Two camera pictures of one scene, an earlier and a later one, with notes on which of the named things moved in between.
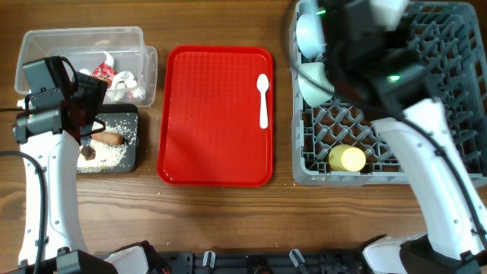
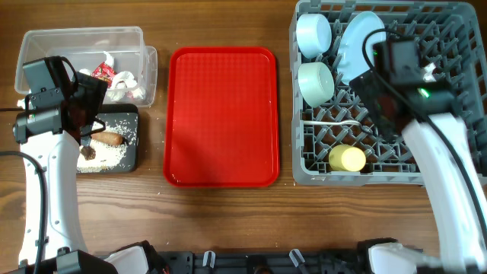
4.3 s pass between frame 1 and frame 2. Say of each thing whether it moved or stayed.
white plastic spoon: moved
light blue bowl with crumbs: stayed
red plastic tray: stayed
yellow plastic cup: stayed
